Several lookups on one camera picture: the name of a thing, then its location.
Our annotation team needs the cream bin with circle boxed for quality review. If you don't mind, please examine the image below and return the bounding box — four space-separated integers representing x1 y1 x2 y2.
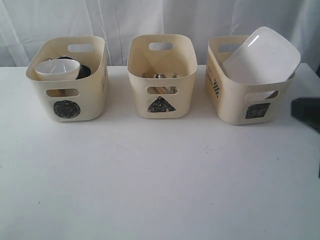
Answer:
25 36 109 122

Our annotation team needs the small steel bowl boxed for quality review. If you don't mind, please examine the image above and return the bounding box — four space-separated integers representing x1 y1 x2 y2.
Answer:
76 64 92 80

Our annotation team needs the cream bin with triangle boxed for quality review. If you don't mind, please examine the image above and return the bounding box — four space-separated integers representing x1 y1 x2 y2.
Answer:
127 34 198 119

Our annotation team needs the steel mug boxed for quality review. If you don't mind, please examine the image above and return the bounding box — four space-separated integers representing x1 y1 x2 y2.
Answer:
47 55 78 63

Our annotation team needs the white backdrop curtain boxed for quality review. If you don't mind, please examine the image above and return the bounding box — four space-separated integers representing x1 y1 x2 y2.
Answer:
0 0 320 71

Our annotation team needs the white ceramic bowl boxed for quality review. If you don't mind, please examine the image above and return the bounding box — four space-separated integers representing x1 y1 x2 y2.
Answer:
34 59 81 81

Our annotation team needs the cream bin with square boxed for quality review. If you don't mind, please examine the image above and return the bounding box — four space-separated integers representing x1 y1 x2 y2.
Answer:
204 35 295 125

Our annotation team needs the white square plate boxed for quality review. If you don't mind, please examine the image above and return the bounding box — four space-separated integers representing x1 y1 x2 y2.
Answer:
221 26 302 100

